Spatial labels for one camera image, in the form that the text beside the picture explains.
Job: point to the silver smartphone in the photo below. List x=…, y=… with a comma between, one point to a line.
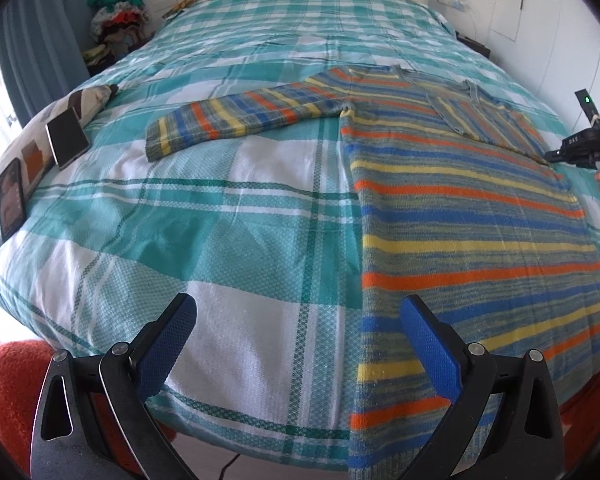
x=67, y=136

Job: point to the striped knit sweater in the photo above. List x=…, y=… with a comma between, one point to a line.
x=455, y=220

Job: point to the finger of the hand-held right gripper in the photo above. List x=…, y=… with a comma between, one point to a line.
x=554, y=156

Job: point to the pile of clothes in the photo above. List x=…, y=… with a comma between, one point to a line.
x=120, y=20

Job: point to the dark bedside table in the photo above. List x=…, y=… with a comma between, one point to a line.
x=472, y=42

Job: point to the orange fuzzy cloth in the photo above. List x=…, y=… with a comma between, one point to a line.
x=10, y=375

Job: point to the black smartphone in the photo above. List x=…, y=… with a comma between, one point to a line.
x=11, y=197

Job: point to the blue curtain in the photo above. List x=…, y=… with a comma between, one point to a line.
x=35, y=35

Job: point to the yellow patterned sheet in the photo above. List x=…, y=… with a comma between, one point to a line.
x=200, y=1

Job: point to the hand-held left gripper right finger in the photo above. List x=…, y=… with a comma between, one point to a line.
x=430, y=350

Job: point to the brown patterned cushion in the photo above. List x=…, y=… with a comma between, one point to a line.
x=32, y=160

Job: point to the teal plaid blanket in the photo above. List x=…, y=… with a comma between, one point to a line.
x=230, y=210

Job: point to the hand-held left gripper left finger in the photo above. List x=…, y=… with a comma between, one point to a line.
x=166, y=350

